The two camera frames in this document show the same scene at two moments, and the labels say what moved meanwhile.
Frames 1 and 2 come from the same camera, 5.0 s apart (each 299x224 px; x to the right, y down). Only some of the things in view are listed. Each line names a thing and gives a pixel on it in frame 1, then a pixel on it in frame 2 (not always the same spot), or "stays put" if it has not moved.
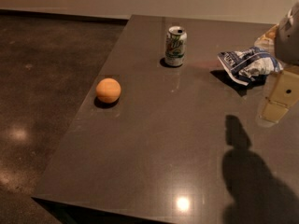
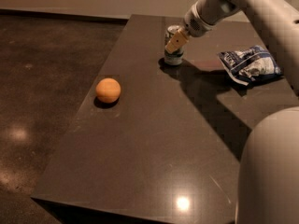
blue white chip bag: (245, 65) stays put
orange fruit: (108, 90) stays put
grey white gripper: (290, 36) -> (196, 24)
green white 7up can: (176, 46) stays put
